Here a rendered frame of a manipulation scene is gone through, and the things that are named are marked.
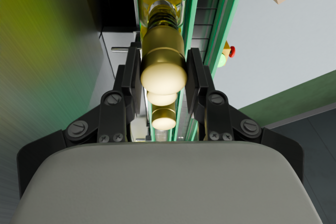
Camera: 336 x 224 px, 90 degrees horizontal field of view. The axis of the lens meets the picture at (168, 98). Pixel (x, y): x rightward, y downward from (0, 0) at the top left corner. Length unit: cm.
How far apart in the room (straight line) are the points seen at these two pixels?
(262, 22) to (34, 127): 86
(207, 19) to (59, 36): 33
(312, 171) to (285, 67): 226
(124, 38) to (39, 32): 29
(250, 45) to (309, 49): 31
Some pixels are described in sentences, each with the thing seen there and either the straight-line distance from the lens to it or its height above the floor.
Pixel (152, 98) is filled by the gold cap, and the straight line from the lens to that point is 18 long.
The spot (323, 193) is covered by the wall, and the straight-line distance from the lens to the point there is 318.
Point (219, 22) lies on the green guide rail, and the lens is 43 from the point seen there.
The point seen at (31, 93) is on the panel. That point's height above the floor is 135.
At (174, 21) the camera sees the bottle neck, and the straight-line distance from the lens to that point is 17.
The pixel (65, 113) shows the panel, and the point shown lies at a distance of 24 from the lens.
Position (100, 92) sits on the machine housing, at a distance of 45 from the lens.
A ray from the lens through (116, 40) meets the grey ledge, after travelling 48.
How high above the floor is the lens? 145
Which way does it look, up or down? 39 degrees down
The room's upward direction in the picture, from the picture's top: 177 degrees clockwise
